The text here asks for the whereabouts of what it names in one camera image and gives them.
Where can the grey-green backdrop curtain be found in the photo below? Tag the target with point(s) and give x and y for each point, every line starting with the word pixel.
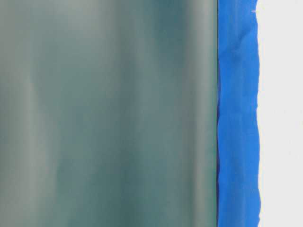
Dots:
pixel 108 113

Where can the blue table cloth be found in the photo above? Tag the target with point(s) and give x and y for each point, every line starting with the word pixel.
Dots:
pixel 237 128

